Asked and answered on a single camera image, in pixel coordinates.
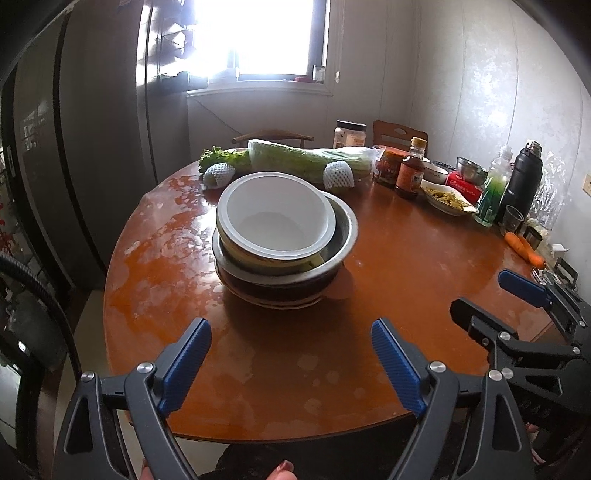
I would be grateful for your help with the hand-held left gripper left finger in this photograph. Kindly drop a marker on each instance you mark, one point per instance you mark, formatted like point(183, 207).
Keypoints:
point(184, 364)

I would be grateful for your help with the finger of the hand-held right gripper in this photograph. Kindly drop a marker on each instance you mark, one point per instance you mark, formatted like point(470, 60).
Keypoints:
point(475, 318)
point(521, 286)

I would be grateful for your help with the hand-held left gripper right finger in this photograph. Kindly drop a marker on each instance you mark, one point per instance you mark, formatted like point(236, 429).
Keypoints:
point(397, 364)

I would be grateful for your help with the large steel bowl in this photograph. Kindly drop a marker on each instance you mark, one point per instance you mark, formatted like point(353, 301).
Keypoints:
point(344, 221)

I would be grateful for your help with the red instant noodle bowl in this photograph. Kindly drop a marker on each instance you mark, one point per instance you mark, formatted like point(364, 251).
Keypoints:
point(272, 217)

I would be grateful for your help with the person's left hand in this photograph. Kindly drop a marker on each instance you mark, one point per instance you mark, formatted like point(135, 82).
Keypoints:
point(277, 470)

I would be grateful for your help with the carrot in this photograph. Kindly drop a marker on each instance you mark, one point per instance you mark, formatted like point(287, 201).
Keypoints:
point(517, 243)
point(536, 259)

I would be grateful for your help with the small steel mug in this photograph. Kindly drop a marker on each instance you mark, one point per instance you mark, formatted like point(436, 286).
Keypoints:
point(534, 237)

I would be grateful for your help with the clear plastic cup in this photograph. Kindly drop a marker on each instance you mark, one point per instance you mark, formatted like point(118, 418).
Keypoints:
point(512, 220)

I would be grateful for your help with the green liquid plastic bottle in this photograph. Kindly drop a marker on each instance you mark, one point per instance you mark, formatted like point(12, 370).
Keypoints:
point(491, 198)

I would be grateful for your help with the black thermos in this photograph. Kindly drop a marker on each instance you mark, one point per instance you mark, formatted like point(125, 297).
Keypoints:
point(521, 184)

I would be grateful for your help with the clear plastic bag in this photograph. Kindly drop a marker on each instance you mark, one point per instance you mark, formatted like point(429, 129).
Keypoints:
point(551, 184)

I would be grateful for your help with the white plate with food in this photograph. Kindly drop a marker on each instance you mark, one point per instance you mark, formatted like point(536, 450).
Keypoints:
point(445, 198)

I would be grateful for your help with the red tissue box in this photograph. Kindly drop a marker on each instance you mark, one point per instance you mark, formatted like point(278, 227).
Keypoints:
point(461, 184)

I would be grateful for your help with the steel cup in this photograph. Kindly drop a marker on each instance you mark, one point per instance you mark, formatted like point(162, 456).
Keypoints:
point(472, 170)

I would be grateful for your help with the white ceramic bowl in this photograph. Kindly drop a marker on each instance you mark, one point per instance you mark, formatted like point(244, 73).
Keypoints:
point(436, 174)

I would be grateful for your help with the black curved tube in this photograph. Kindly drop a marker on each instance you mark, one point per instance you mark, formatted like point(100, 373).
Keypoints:
point(51, 300)

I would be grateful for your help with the orange-capped amber bottle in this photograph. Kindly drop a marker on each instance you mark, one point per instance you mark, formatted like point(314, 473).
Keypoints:
point(410, 177)

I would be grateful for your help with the red sauce jar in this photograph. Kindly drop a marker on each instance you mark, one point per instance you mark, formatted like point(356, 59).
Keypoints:
point(388, 168)

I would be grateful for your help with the fruit in white foam net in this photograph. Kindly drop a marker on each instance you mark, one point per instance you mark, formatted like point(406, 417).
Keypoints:
point(338, 174)
point(218, 175)

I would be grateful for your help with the wooden chair back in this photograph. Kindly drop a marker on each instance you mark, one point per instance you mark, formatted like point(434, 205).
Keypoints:
point(397, 134)

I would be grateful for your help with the green lettuce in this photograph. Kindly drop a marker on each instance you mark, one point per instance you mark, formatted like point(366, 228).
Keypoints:
point(226, 159)

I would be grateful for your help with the dark-lidded clear jar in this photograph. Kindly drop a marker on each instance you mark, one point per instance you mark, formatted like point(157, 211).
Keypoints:
point(350, 136)

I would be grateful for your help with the napa cabbage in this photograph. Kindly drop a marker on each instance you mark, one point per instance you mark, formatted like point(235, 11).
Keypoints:
point(286, 159)

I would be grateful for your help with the dark refrigerator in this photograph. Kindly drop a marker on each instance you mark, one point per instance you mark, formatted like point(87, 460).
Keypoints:
point(101, 138)

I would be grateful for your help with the curved wooden armchair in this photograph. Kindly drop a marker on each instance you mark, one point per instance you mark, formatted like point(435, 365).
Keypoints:
point(272, 134)

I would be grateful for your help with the small glass cup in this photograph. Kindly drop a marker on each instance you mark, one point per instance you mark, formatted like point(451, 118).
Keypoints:
point(318, 74)

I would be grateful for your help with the window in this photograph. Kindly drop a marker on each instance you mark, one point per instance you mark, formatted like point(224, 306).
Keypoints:
point(268, 32)

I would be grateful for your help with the black metal frame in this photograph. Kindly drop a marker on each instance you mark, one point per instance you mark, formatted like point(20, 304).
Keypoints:
point(565, 270)

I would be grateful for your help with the wall socket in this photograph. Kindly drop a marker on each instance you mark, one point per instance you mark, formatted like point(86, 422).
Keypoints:
point(587, 184)

